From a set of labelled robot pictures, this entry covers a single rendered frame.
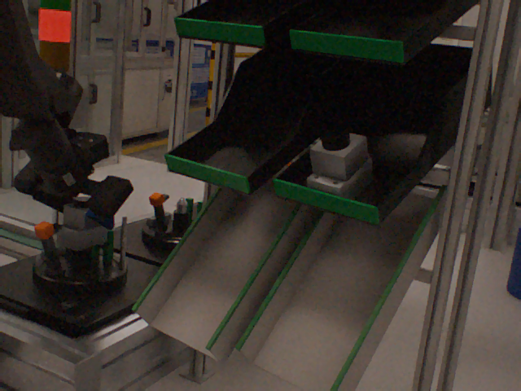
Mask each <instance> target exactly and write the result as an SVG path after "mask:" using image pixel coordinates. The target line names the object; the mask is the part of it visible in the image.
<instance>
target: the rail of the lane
mask: <svg viewBox="0 0 521 391"><path fill-rule="evenodd" d="M102 367H103V351H102V350H100V349H96V348H95V347H92V346H90V345H87V344H85V343H82V342H80V341H78V340H75V339H73V338H72V337H70V336H67V335H65V334H62V333H60V332H57V331H55V330H52V329H50V328H48V327H45V326H42V325H41V324H39V323H35V322H33V321H31V320H29V309H26V308H24V307H22V306H20V305H17V304H15V303H12V302H10V301H7V300H4V299H2V298H0V391H101V384H102Z"/></svg>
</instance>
